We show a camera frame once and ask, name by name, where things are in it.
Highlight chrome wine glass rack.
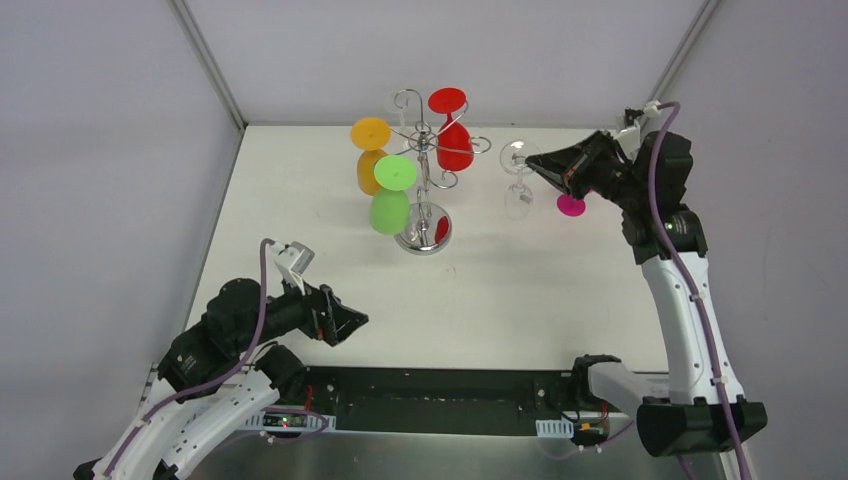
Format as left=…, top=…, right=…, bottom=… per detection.
left=391, top=89, right=492, bottom=256

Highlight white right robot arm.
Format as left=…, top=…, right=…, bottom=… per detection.
left=525, top=131, right=768, bottom=457

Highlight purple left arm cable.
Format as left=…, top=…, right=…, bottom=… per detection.
left=99, top=238, right=276, bottom=480

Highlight clear wine glass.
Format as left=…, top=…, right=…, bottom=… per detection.
left=384, top=89, right=412, bottom=133
left=499, top=140, right=539, bottom=221

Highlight green plastic wine glass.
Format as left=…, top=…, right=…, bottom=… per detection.
left=369, top=155, right=418, bottom=236

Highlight orange plastic wine glass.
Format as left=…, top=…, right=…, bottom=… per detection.
left=350, top=117, right=392, bottom=196

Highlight red plastic wine glass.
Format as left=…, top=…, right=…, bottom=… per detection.
left=428, top=87, right=474, bottom=172

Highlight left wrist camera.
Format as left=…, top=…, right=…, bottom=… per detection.
left=270, top=242, right=315, bottom=295

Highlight magenta plastic wine glass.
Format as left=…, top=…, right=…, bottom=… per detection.
left=556, top=194, right=587, bottom=217

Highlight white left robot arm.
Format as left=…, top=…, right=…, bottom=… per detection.
left=73, top=278, right=369, bottom=479

